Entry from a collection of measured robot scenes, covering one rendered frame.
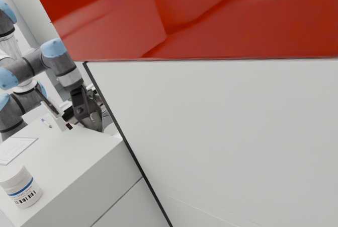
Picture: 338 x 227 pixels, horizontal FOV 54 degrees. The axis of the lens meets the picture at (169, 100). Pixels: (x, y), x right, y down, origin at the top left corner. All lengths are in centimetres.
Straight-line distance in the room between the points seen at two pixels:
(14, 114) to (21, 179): 79
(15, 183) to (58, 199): 11
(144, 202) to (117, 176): 14
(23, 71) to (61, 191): 45
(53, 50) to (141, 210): 58
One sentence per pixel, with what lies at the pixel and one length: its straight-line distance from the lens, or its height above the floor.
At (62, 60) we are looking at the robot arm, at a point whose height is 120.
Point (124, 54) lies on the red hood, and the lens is 70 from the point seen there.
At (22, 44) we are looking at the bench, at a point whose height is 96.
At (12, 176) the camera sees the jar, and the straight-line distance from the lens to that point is 92.
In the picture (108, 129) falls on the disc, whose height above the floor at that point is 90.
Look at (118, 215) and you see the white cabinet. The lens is 105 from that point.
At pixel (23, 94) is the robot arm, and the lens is 167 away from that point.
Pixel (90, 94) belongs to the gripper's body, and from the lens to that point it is 118.
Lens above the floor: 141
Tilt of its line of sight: 25 degrees down
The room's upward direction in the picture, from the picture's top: 24 degrees counter-clockwise
